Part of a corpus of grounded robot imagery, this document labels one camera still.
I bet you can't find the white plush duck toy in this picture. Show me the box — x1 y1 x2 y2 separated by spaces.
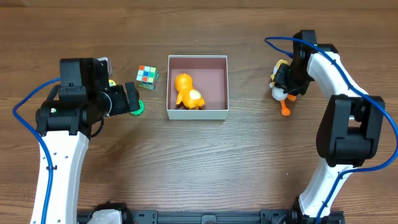
269 60 297 116

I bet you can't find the colourful puzzle cube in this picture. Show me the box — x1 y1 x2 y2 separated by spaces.
136 65 159 90

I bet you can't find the orange plastic duck toy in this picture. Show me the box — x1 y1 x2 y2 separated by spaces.
174 73 206 110

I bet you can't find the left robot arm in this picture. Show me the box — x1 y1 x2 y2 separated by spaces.
30 57 143 223

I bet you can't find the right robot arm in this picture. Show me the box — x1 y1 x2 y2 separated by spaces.
269 30 385 223

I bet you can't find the green round plastic cap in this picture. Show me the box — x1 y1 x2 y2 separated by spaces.
131 100 145 116

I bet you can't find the white open cardboard box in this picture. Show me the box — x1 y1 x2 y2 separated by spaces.
166 55 229 120

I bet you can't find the left blue cable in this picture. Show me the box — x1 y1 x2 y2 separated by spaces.
12 77 62 224

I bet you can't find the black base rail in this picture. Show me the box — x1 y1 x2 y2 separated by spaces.
70 209 346 224

